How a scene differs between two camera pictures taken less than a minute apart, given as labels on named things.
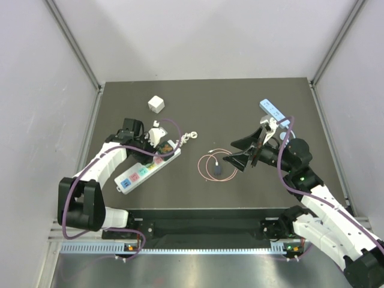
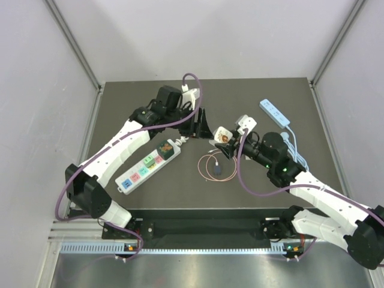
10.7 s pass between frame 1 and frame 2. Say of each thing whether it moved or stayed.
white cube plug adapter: moved
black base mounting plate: stayed
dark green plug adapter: stayed
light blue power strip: stayed
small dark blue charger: stayed
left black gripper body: moved
